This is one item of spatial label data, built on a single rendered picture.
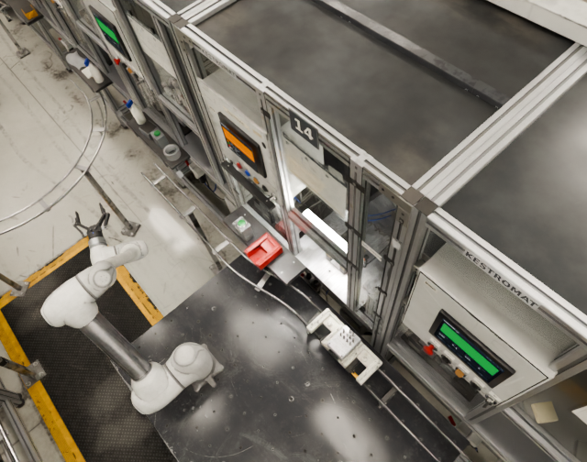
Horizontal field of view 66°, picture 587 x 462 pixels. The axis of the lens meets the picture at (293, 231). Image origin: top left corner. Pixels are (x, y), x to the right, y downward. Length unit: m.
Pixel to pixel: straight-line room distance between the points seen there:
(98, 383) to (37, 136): 2.54
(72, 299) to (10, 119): 3.49
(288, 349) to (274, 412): 0.31
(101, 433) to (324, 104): 2.59
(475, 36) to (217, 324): 1.81
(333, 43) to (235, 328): 1.54
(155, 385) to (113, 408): 1.12
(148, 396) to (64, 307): 0.57
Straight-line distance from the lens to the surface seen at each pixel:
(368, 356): 2.20
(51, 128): 4.95
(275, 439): 2.35
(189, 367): 2.22
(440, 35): 1.66
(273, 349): 2.42
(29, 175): 4.67
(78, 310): 2.03
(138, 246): 2.57
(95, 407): 3.40
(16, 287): 3.98
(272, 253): 2.31
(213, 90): 1.80
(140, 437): 3.24
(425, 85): 1.48
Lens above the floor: 3.00
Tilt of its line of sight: 60 degrees down
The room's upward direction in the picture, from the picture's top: 10 degrees counter-clockwise
